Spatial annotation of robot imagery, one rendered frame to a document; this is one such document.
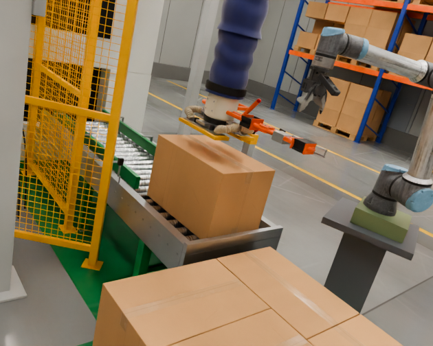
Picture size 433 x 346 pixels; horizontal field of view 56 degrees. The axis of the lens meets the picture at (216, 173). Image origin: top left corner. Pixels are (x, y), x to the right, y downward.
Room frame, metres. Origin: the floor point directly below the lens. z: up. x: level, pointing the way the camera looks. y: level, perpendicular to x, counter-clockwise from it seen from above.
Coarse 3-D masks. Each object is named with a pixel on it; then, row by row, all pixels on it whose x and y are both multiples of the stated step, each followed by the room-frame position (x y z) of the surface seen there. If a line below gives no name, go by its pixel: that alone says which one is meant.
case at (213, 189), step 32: (160, 160) 2.26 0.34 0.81; (192, 160) 2.06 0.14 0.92; (224, 160) 2.12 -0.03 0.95; (160, 192) 2.22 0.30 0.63; (192, 192) 2.02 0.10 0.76; (224, 192) 1.91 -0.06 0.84; (256, 192) 2.09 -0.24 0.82; (192, 224) 1.98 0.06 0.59; (224, 224) 1.96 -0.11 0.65; (256, 224) 2.15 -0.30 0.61
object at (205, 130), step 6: (180, 120) 2.24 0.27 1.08; (186, 120) 2.22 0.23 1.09; (192, 120) 2.24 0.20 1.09; (192, 126) 2.16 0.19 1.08; (198, 126) 2.14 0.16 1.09; (204, 126) 2.16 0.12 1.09; (210, 126) 2.11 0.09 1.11; (204, 132) 2.08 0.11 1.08; (210, 132) 2.07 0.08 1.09; (216, 138) 2.02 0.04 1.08; (222, 138) 2.05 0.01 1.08; (228, 138) 2.08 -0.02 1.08
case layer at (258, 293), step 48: (144, 288) 1.41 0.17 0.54; (192, 288) 1.49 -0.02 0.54; (240, 288) 1.57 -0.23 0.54; (288, 288) 1.67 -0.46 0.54; (96, 336) 1.36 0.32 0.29; (144, 336) 1.14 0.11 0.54; (192, 336) 1.21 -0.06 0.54; (240, 336) 1.26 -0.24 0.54; (288, 336) 1.33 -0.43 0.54; (336, 336) 1.40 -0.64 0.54; (384, 336) 1.48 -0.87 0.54
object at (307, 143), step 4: (292, 140) 1.80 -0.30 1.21; (296, 140) 1.79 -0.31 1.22; (300, 140) 1.79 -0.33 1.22; (304, 140) 1.81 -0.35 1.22; (292, 144) 1.80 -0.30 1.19; (296, 144) 1.79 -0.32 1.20; (300, 144) 1.78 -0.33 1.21; (304, 144) 1.76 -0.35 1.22; (308, 144) 1.75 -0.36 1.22; (312, 144) 1.77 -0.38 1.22; (292, 148) 1.80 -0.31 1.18; (296, 148) 1.79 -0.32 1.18; (300, 148) 1.77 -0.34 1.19; (304, 148) 1.74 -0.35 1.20; (300, 152) 1.76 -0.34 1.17; (304, 152) 1.75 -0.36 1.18; (308, 152) 1.76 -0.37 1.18; (312, 152) 1.79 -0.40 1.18
